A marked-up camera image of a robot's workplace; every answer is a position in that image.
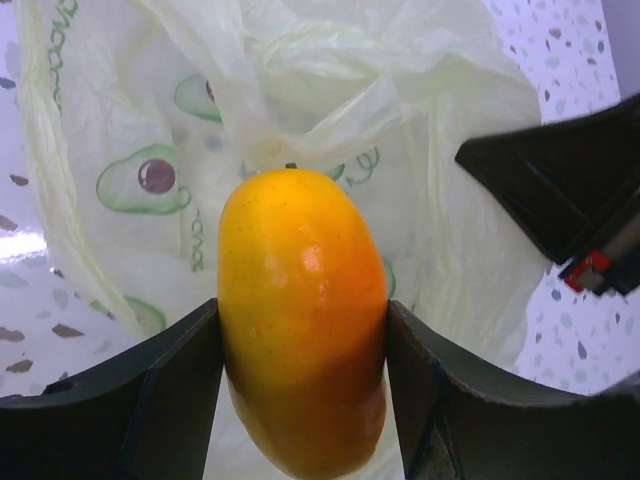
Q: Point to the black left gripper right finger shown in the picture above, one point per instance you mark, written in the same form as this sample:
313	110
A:
460	417

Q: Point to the green knotted plastic bag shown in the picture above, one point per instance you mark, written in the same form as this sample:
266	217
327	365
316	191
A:
141	117

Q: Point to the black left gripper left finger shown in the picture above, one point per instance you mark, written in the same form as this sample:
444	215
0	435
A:
146	413

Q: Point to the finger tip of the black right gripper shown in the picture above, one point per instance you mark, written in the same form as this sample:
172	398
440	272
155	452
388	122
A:
560	182

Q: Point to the orange yellow mango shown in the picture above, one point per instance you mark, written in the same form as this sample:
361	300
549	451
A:
302	299

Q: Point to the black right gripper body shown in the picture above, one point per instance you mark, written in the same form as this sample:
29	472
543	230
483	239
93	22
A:
610	260

